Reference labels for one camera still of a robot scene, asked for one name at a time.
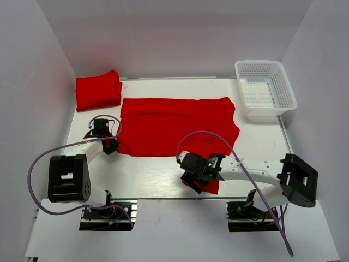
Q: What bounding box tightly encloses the red t shirt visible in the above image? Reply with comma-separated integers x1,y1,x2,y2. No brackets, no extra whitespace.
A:
117,97,240,195
75,70,123,112

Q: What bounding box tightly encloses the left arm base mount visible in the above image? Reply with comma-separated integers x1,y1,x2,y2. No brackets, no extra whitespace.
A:
79,200,137,231

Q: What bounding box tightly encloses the white plastic basket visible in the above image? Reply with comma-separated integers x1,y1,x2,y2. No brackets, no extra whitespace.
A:
234,60,297,122

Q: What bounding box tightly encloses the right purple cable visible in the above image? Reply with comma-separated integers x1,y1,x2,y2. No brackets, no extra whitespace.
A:
176,130,294,257

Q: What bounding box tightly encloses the purple cable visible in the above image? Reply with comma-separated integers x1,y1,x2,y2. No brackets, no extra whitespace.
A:
28,115,134,229
176,130,294,257

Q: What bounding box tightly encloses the folded red t shirt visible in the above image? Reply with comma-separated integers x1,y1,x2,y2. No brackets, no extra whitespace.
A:
75,70,123,112

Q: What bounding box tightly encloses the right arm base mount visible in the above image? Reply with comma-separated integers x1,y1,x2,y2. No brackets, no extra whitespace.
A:
226,189,279,233

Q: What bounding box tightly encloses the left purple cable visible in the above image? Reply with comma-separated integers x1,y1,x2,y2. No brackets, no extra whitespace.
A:
28,115,134,229

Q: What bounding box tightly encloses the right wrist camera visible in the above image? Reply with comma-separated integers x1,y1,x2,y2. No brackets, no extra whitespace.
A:
176,150,189,164

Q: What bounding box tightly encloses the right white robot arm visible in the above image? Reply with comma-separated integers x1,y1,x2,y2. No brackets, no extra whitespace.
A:
177,151,318,218

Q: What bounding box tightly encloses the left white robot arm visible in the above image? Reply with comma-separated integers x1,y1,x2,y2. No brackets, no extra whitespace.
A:
48,118,120,218

